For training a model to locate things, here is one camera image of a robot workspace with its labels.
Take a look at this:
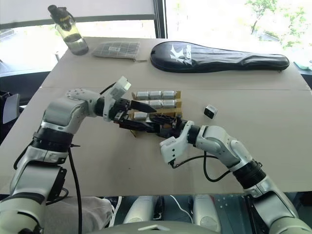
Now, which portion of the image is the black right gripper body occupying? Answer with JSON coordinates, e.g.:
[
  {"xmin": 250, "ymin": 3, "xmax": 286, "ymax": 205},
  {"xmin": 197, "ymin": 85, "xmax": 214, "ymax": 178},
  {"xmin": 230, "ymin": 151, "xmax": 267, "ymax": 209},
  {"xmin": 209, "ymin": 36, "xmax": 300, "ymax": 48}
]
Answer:
[{"xmin": 157, "ymin": 117, "xmax": 188, "ymax": 140}]

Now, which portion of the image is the clear bottle with black lid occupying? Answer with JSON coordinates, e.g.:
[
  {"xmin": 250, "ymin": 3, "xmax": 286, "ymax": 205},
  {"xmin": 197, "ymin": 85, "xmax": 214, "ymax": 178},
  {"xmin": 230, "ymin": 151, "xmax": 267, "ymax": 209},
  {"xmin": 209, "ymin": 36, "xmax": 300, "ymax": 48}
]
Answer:
[{"xmin": 47, "ymin": 4, "xmax": 90, "ymax": 56}]

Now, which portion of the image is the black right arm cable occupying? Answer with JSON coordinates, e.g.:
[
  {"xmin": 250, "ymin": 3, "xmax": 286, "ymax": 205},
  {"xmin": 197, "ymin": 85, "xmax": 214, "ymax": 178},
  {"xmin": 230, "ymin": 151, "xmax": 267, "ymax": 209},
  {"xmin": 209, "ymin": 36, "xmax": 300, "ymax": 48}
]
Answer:
[{"xmin": 173, "ymin": 156, "xmax": 231, "ymax": 183}]

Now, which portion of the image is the cardboard divider tray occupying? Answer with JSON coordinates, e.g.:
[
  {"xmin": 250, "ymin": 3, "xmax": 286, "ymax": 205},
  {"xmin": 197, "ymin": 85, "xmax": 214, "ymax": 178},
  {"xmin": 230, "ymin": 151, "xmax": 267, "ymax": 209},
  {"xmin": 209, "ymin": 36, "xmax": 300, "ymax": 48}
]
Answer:
[{"xmin": 127, "ymin": 90, "xmax": 184, "ymax": 139}]

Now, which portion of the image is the grey cloth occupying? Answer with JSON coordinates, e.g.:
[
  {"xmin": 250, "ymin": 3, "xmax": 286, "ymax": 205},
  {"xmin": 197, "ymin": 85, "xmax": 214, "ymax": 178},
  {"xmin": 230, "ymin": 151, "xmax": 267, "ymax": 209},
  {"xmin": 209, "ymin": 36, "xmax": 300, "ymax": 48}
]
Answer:
[{"xmin": 45, "ymin": 195, "xmax": 115, "ymax": 233}]

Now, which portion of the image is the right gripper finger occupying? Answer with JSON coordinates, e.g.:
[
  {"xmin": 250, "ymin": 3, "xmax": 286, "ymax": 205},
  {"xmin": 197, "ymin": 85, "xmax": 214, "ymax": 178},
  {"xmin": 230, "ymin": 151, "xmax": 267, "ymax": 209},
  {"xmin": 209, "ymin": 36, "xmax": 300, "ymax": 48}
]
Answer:
[
  {"xmin": 148, "ymin": 114, "xmax": 176, "ymax": 124},
  {"xmin": 145, "ymin": 123, "xmax": 164, "ymax": 134}
]

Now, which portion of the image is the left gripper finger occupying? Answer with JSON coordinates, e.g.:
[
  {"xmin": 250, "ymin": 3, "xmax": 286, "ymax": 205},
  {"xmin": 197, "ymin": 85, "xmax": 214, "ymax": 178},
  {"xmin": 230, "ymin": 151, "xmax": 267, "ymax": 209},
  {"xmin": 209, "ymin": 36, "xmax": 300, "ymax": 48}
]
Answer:
[
  {"xmin": 118, "ymin": 118, "xmax": 150, "ymax": 132},
  {"xmin": 130, "ymin": 99, "xmax": 157, "ymax": 114}
]

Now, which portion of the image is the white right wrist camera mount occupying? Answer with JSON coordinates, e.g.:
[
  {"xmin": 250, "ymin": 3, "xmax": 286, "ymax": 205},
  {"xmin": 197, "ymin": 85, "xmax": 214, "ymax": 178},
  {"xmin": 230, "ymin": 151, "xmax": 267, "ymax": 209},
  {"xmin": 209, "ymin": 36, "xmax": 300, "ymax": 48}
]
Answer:
[{"xmin": 159, "ymin": 121, "xmax": 192, "ymax": 169}]

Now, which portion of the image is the grey robot torso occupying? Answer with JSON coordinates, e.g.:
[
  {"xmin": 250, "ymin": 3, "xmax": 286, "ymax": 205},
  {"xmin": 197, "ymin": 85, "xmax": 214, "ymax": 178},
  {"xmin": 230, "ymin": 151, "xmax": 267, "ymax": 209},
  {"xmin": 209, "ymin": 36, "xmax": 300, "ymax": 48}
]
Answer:
[{"xmin": 102, "ymin": 220, "xmax": 221, "ymax": 234}]

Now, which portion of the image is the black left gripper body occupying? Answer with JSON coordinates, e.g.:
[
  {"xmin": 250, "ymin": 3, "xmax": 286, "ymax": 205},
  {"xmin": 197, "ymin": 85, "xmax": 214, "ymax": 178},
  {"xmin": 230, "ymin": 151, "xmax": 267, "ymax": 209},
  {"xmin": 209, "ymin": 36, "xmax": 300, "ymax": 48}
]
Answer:
[{"xmin": 111, "ymin": 97, "xmax": 134, "ymax": 122}]

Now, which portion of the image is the white cable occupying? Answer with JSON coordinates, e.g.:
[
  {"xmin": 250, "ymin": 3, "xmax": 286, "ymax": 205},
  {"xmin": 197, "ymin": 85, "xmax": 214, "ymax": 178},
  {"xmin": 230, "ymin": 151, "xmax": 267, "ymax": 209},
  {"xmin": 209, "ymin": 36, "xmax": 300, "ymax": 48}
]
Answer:
[{"xmin": 169, "ymin": 195, "xmax": 194, "ymax": 226}]

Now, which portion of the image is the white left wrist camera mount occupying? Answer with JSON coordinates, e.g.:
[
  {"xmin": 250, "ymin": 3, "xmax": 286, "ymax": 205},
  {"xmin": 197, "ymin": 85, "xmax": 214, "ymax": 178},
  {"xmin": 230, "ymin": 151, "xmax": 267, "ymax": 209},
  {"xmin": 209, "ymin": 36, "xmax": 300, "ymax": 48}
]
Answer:
[{"xmin": 102, "ymin": 76, "xmax": 132, "ymax": 122}]

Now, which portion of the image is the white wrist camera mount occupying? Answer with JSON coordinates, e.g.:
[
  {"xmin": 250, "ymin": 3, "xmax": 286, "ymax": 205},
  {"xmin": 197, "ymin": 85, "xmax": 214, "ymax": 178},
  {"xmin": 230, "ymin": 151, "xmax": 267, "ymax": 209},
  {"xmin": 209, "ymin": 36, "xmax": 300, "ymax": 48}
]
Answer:
[
  {"xmin": 159, "ymin": 121, "xmax": 192, "ymax": 169},
  {"xmin": 102, "ymin": 76, "xmax": 132, "ymax": 122}
]

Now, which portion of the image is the grey mesh zipper pouch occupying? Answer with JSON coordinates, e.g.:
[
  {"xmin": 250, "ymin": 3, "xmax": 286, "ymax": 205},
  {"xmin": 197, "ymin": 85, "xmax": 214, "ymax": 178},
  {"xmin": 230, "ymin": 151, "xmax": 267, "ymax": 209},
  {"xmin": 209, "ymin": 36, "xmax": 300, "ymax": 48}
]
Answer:
[{"xmin": 91, "ymin": 41, "xmax": 148, "ymax": 63}]

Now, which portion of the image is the black racket cover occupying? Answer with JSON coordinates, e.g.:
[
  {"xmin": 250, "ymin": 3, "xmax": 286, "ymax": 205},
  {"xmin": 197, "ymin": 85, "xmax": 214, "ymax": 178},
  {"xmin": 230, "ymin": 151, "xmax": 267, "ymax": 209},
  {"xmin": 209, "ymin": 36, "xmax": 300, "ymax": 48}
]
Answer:
[{"xmin": 150, "ymin": 40, "xmax": 291, "ymax": 74}]

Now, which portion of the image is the white rounded robot leg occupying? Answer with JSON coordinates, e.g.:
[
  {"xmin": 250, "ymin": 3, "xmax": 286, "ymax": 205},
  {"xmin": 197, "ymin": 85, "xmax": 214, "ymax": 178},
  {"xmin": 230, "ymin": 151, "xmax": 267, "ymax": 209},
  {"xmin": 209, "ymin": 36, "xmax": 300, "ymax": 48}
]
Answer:
[
  {"xmin": 122, "ymin": 195, "xmax": 158, "ymax": 225},
  {"xmin": 192, "ymin": 194, "xmax": 222, "ymax": 233}
]

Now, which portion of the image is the teal object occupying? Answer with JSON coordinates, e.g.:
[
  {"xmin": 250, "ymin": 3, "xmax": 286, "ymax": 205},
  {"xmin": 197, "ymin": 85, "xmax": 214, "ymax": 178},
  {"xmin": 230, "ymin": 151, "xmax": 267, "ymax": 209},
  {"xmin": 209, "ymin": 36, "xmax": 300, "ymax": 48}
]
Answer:
[{"xmin": 293, "ymin": 60, "xmax": 312, "ymax": 72}]

